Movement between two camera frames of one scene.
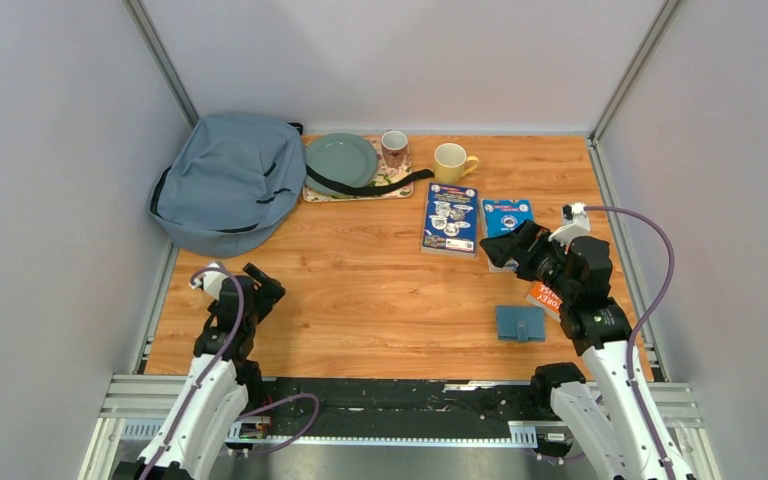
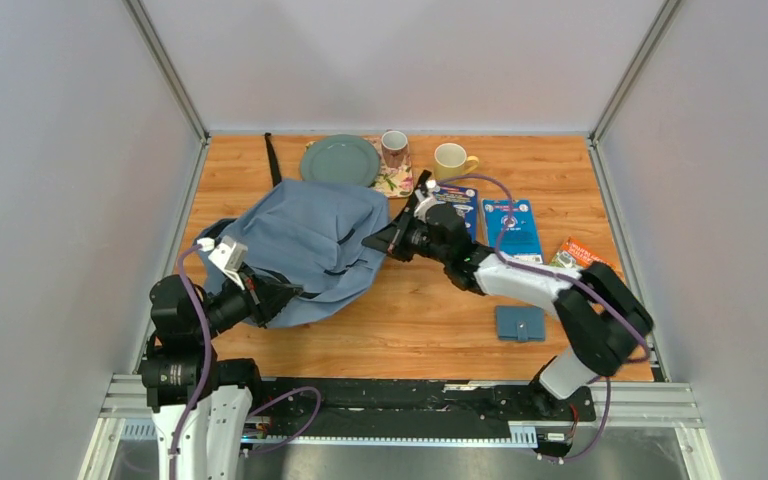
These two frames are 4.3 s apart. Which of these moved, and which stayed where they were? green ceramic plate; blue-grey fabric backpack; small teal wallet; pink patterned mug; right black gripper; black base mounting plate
Moved: right black gripper; blue-grey fabric backpack
Stayed: small teal wallet; pink patterned mug; black base mounting plate; green ceramic plate
